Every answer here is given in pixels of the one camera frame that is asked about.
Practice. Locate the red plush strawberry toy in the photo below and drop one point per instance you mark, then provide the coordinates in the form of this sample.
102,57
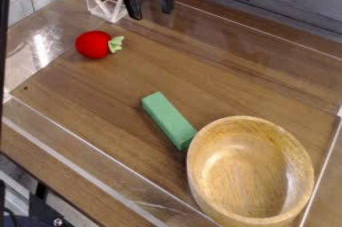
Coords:
97,44

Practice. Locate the black vertical pole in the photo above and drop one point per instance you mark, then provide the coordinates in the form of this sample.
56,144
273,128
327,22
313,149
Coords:
5,14

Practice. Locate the green rectangular block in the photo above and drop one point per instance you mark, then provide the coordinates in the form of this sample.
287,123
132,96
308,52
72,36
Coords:
170,120

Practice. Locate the wooden bowl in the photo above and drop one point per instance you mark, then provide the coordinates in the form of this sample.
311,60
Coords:
251,173

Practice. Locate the clear acrylic corner bracket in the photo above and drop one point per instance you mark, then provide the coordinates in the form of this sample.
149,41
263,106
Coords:
112,10

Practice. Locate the clear acrylic barrier wall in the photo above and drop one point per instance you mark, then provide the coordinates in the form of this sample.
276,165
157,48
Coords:
80,133

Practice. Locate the black clamp mount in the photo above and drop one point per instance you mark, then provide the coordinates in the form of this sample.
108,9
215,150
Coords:
42,212

